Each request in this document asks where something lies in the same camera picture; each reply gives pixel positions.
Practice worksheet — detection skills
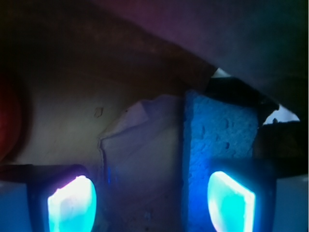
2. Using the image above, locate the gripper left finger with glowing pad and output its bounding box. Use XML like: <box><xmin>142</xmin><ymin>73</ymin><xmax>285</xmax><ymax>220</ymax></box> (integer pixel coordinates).
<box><xmin>0</xmin><ymin>164</ymin><xmax>97</xmax><ymax>232</ymax></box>

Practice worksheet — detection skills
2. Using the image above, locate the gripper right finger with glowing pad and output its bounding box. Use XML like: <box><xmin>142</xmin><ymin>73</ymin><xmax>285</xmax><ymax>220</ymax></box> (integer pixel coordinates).
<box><xmin>207</xmin><ymin>158</ymin><xmax>309</xmax><ymax>232</ymax></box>

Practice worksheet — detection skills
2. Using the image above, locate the blue sponge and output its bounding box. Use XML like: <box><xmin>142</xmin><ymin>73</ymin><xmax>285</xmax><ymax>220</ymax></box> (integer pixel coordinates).
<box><xmin>181</xmin><ymin>90</ymin><xmax>258</xmax><ymax>232</ymax></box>

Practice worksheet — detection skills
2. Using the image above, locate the red toy donut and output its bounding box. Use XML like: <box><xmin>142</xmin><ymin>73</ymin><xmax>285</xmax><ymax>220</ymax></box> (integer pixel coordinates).
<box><xmin>0</xmin><ymin>72</ymin><xmax>32</xmax><ymax>163</ymax></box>

